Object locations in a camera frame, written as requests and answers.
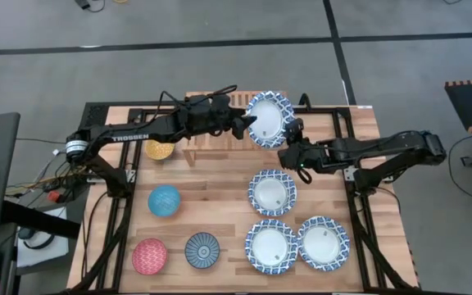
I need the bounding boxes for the yellow patterned bowl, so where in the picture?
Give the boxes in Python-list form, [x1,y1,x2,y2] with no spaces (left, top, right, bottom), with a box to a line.
[144,138,176,161]

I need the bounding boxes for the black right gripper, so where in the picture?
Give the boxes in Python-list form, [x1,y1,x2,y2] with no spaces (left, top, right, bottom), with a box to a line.
[285,117,332,173]

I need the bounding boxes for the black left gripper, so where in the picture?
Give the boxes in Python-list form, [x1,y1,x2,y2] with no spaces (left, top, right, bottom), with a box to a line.
[184,104,258,140]

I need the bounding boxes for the white paper sheet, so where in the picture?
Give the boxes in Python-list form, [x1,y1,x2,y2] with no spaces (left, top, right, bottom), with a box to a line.
[16,206,70,270]

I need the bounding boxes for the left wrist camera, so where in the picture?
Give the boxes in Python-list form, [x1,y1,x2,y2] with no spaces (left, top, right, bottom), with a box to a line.
[209,94,231,114]

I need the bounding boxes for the black aluminium table frame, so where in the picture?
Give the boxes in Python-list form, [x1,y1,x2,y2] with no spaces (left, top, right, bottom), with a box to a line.
[70,100,415,295]

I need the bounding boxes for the black desk bar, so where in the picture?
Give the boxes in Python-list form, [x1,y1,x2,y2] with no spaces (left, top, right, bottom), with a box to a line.
[0,200,81,239]

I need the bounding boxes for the black headphones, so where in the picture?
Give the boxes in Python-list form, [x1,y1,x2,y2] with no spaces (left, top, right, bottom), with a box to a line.
[17,227,56,250]

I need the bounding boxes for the blue patterned white plate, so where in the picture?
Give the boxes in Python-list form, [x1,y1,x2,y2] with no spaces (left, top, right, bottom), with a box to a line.
[244,219,300,275]
[247,169,298,217]
[245,90,297,149]
[297,216,351,272]

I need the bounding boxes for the red herringbone patterned bowl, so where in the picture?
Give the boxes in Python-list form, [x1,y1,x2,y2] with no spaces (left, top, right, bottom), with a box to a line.
[131,238,168,275]

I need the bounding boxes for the slatted wooden shelf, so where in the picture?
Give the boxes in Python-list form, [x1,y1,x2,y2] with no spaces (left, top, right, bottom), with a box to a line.
[182,90,293,168]

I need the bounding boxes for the light blue patterned bowl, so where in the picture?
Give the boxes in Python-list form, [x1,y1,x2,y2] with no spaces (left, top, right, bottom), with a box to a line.
[147,184,182,218]

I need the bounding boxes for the dark blue striped bowl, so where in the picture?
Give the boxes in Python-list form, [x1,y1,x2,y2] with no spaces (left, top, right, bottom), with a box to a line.
[184,232,221,270]

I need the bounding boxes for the black power adapter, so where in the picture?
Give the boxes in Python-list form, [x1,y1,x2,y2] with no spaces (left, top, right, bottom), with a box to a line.
[75,0,106,12]

